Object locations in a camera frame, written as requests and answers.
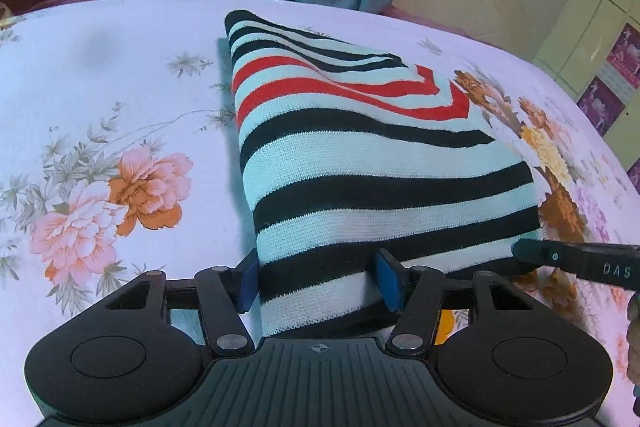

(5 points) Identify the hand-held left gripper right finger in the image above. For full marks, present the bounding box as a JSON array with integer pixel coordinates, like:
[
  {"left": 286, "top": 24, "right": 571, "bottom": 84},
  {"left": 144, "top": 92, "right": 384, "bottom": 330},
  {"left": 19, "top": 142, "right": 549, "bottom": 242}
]
[{"left": 375, "top": 248, "right": 540, "bottom": 356}]

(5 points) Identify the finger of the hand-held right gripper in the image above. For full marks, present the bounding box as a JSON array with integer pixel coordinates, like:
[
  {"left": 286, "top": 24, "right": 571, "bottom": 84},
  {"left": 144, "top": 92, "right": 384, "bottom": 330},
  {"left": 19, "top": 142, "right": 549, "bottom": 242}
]
[{"left": 511, "top": 238, "right": 577, "bottom": 279}]

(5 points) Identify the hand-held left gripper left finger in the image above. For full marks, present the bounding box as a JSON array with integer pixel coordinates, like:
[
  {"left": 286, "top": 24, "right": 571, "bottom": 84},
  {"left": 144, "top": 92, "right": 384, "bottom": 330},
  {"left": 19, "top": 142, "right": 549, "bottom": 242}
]
[{"left": 102, "top": 252, "right": 259, "bottom": 356}]

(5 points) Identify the black white red striped sweater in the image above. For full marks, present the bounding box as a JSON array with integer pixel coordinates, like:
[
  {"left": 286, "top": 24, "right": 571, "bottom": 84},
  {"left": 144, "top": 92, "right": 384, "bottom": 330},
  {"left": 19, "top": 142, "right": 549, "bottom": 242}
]
[{"left": 223, "top": 9, "right": 543, "bottom": 338}]

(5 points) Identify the person's right hand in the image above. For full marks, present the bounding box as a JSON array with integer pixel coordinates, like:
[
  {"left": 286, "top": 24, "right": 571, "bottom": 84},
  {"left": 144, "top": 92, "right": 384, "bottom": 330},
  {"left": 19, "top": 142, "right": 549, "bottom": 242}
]
[{"left": 626, "top": 293, "right": 640, "bottom": 385}]

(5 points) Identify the pink floral bed sheet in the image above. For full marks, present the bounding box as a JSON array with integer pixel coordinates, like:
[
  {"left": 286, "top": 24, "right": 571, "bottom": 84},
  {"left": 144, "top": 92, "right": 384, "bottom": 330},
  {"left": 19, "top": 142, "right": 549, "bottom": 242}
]
[{"left": 0, "top": 0, "right": 640, "bottom": 427}]

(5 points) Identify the pink cloth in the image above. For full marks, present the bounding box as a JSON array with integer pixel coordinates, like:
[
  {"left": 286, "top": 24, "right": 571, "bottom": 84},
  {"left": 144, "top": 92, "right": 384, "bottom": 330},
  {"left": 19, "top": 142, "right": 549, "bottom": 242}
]
[{"left": 380, "top": 3, "right": 463, "bottom": 32}]

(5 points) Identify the purple wall poster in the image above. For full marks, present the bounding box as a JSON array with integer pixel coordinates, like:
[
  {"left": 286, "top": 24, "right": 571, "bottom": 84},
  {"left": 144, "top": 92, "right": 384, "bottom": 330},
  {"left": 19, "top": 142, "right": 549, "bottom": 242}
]
[
  {"left": 606, "top": 23, "right": 640, "bottom": 92},
  {"left": 576, "top": 76, "right": 627, "bottom": 134}
]

